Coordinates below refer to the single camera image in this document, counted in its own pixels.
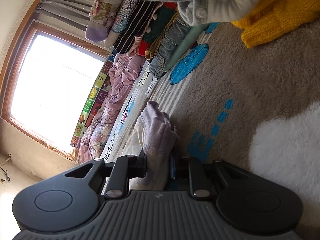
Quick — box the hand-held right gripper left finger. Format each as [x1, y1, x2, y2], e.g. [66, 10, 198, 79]
[60, 147, 148, 198]

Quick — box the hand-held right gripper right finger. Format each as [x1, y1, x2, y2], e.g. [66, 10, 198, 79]
[169, 155, 253, 198]

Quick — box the cream and purple floral garment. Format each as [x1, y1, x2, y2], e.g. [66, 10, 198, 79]
[122, 100, 180, 190]

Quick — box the stack of folded clothes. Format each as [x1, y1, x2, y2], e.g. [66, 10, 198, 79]
[85, 0, 208, 79]

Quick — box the colourful alphabet headboard mat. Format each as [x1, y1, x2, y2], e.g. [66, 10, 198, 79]
[71, 51, 118, 148]

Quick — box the purple floral quilt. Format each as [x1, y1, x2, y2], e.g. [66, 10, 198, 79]
[77, 54, 148, 163]

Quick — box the cartoon printed brown blanket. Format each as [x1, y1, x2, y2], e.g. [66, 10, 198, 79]
[102, 21, 320, 230]

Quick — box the bright window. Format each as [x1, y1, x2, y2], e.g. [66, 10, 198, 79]
[0, 21, 114, 155]

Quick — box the grey curtain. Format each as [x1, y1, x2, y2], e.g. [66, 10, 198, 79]
[34, 0, 105, 48]

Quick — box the white buttoned garment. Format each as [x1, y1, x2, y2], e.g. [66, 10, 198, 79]
[177, 0, 308, 27]

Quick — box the yellow knit sweater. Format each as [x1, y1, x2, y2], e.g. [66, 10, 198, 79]
[231, 0, 320, 49]

